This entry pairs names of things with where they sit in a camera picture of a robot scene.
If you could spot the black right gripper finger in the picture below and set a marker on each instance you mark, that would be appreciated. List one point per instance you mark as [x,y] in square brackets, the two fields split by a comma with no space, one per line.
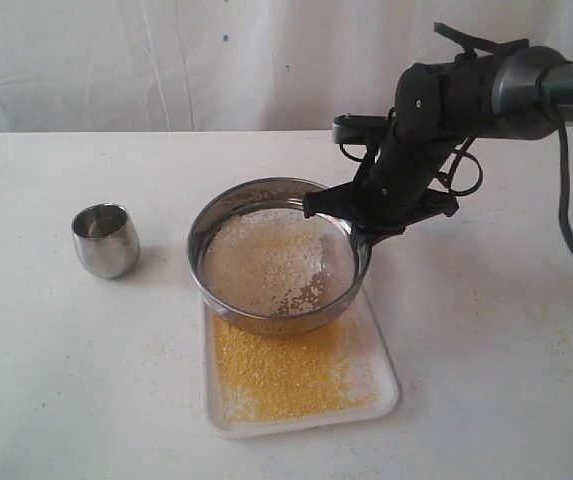
[337,202]
[369,236]

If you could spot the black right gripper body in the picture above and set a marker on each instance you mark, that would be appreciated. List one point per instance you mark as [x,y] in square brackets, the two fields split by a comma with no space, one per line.
[393,190]

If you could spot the yellow grain mixture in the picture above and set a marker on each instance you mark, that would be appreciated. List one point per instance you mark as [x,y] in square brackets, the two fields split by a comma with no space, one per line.
[277,263]

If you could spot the round steel mesh sieve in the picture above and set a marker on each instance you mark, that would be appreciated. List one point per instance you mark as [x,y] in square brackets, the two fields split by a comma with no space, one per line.
[206,260]

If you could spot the stainless steel cup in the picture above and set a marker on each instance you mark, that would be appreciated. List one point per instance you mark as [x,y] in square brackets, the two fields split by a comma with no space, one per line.
[106,241]

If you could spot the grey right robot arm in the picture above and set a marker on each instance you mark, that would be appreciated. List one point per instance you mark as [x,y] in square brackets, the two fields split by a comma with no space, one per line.
[439,110]

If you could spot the white square plastic tray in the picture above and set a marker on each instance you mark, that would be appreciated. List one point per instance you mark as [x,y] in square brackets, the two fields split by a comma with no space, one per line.
[386,390]

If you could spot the white backdrop curtain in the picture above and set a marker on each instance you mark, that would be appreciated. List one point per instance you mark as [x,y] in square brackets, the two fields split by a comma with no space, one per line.
[233,65]

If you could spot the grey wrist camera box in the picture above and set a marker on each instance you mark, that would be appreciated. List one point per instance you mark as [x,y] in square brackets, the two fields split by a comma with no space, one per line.
[348,129]

